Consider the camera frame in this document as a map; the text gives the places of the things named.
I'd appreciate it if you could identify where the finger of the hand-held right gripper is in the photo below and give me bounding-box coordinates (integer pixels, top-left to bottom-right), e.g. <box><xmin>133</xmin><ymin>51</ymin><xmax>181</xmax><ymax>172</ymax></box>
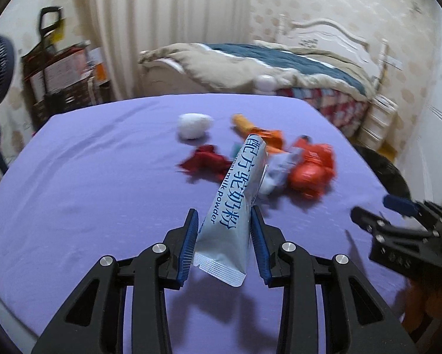
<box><xmin>350</xmin><ymin>206</ymin><xmax>395</xmax><ymax>242</ymax></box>
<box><xmin>383</xmin><ymin>194</ymin><xmax>442</xmax><ymax>237</ymax></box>

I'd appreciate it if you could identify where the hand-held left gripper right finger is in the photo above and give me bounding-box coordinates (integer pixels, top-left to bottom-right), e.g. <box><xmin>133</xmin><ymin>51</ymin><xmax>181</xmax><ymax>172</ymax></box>
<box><xmin>250</xmin><ymin>205</ymin><xmax>418</xmax><ymax>354</ymax></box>

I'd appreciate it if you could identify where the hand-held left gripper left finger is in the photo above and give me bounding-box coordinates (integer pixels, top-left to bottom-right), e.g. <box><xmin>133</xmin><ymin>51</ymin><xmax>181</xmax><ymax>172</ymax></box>
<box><xmin>31</xmin><ymin>208</ymin><xmax>200</xmax><ymax>354</ymax></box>

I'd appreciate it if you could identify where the pale blue milk powder sachet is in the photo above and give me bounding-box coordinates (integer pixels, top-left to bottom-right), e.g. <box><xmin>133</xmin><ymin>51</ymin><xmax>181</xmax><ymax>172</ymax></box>
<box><xmin>192</xmin><ymin>134</ymin><xmax>270</xmax><ymax>287</ymax></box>

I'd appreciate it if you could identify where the orange plastic bag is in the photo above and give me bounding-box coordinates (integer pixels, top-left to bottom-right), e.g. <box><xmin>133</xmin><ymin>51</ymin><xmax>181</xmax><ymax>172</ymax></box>
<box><xmin>287</xmin><ymin>135</ymin><xmax>336</xmax><ymax>200</ymax></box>

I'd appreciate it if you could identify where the black bin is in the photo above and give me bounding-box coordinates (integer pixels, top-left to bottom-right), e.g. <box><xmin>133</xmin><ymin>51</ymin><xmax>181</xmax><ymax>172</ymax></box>
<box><xmin>354</xmin><ymin>144</ymin><xmax>413</xmax><ymax>200</ymax></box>

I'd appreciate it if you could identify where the grey crumpled wrapper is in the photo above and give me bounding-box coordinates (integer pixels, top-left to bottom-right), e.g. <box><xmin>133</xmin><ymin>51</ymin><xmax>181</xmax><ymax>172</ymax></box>
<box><xmin>258</xmin><ymin>151</ymin><xmax>299</xmax><ymax>196</ymax></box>

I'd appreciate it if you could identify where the white plastic drawer unit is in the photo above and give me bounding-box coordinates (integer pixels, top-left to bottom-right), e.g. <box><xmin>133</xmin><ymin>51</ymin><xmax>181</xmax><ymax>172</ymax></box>
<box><xmin>360</xmin><ymin>94</ymin><xmax>397</xmax><ymax>147</ymax></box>

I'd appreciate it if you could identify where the red crumpled wrapper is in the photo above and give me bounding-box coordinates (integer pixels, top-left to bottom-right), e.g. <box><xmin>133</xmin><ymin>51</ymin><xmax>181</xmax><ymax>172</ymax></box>
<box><xmin>177</xmin><ymin>145</ymin><xmax>233</xmax><ymax>183</ymax></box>

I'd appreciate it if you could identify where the orange snack wrapper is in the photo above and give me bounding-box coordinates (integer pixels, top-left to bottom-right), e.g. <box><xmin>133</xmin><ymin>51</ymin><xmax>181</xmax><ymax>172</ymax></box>
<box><xmin>248</xmin><ymin>127</ymin><xmax>284</xmax><ymax>153</ymax></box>

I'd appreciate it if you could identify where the plaid bed sheet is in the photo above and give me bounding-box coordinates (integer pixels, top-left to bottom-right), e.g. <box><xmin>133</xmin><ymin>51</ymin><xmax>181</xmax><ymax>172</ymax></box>
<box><xmin>276</xmin><ymin>86</ymin><xmax>371</xmax><ymax>133</ymax></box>

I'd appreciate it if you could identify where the white crumpled tissue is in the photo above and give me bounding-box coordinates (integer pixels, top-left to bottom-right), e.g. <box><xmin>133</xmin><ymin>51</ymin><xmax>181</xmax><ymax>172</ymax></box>
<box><xmin>177</xmin><ymin>113</ymin><xmax>213</xmax><ymax>140</ymax></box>

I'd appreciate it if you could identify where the white round lamp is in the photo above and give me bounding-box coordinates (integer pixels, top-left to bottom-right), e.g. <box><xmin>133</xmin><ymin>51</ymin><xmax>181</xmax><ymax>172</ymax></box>
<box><xmin>257</xmin><ymin>74</ymin><xmax>277</xmax><ymax>94</ymax></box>

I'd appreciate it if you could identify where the bed with quilt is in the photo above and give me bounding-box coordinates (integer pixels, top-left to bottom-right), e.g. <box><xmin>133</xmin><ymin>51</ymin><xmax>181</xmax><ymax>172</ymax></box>
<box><xmin>140</xmin><ymin>13</ymin><xmax>395</xmax><ymax>133</ymax></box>

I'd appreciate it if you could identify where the beige and blue quilt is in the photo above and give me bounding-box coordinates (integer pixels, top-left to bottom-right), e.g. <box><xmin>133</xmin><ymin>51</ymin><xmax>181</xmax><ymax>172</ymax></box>
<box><xmin>139</xmin><ymin>42</ymin><xmax>376</xmax><ymax>101</ymax></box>

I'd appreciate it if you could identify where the dark patterned bag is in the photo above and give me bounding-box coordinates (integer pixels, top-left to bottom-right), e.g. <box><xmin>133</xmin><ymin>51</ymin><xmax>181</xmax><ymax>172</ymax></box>
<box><xmin>32</xmin><ymin>77</ymin><xmax>111</xmax><ymax>120</ymax></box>

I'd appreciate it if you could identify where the orange and white box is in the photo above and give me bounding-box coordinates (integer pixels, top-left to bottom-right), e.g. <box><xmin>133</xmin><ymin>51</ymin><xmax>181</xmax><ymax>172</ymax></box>
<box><xmin>86</xmin><ymin>46</ymin><xmax>106</xmax><ymax>82</ymax></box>

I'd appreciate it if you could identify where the cream curtain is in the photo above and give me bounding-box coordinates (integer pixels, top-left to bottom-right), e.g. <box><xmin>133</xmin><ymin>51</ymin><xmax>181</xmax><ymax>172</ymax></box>
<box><xmin>84</xmin><ymin>0</ymin><xmax>252</xmax><ymax>101</ymax></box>

